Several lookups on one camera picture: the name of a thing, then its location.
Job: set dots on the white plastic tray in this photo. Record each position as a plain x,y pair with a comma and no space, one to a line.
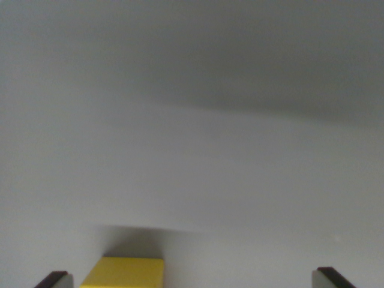
195,150

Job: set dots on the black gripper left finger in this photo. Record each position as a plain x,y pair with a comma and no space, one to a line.
58,281

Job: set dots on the yellow wooden cube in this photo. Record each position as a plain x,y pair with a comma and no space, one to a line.
126,273

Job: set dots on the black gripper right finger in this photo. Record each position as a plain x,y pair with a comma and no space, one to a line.
328,280

